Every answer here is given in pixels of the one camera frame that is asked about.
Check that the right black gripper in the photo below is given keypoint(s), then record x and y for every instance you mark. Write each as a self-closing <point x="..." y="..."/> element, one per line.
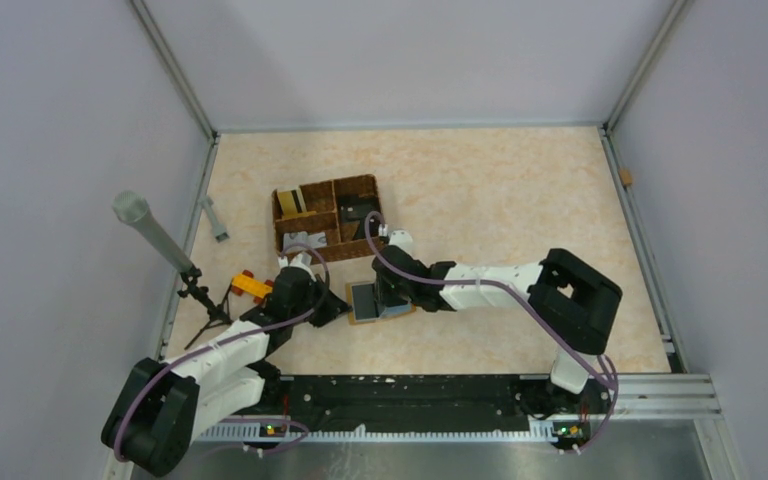
<point x="383" y="296"/>

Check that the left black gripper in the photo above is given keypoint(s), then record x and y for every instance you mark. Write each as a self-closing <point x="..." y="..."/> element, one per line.
<point x="333" y="305"/>

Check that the orange leather card holder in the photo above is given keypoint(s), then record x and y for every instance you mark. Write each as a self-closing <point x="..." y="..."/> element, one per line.
<point x="351" y="316"/>

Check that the grey card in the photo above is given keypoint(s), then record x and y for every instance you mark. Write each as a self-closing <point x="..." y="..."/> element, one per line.
<point x="364" y="303"/>
<point x="295" y="241"/>

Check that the brown wicker divided basket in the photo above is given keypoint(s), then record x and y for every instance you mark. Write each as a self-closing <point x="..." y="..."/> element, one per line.
<point x="322" y="215"/>

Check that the gold card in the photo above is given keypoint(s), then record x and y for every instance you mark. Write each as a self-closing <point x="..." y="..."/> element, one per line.
<point x="291" y="202"/>

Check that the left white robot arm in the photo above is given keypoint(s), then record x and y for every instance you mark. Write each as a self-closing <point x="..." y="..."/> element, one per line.
<point x="164" y="406"/>

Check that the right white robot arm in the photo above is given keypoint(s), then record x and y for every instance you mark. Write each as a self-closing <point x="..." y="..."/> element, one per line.
<point x="573" y="302"/>

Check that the black card in basket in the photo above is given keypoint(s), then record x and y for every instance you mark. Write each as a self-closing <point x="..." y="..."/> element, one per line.
<point x="352" y="210"/>

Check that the black microphone tripod stand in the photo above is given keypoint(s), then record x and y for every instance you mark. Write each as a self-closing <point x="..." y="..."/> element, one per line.
<point x="218" y="313"/>

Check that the grey plastic tool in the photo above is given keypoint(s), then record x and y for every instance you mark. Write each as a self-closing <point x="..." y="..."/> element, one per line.
<point x="218" y="228"/>

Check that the silver microphone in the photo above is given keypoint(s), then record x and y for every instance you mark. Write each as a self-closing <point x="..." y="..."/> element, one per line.
<point x="133" y="210"/>

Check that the small wooden block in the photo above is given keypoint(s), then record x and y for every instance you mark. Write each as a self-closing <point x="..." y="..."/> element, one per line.
<point x="625" y="176"/>

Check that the white perforated cable tray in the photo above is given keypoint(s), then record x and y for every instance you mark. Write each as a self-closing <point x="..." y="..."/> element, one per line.
<point x="539" y="432"/>

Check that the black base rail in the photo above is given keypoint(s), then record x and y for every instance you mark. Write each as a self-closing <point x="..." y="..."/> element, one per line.
<point x="425" y="403"/>

